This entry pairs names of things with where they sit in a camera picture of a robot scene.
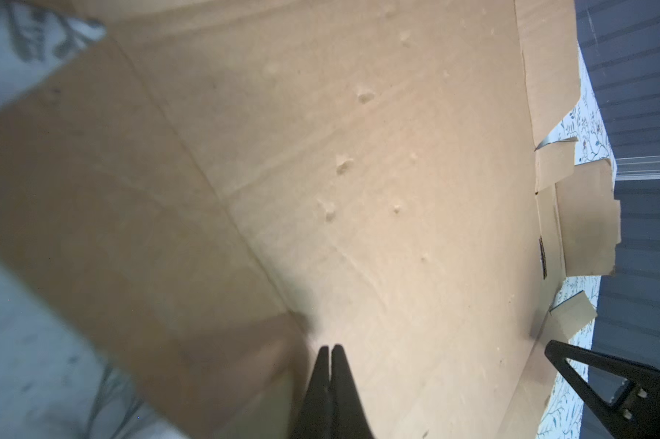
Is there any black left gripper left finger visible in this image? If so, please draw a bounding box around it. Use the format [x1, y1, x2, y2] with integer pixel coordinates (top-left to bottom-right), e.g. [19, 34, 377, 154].
[291, 346, 332, 439]

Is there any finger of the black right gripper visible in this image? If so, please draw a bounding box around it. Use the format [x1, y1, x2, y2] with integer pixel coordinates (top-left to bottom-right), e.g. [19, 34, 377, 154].
[545, 341, 660, 438]

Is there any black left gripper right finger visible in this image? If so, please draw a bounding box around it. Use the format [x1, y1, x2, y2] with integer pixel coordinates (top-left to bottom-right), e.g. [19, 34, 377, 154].
[331, 345, 374, 439]

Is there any brown cardboard box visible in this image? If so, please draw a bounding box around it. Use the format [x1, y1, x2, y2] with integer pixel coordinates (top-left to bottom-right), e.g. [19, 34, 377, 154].
[0, 1, 620, 438]

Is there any aluminium enclosure frame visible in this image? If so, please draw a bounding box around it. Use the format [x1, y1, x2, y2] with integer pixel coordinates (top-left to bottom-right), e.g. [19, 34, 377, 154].
[615, 155, 660, 181]

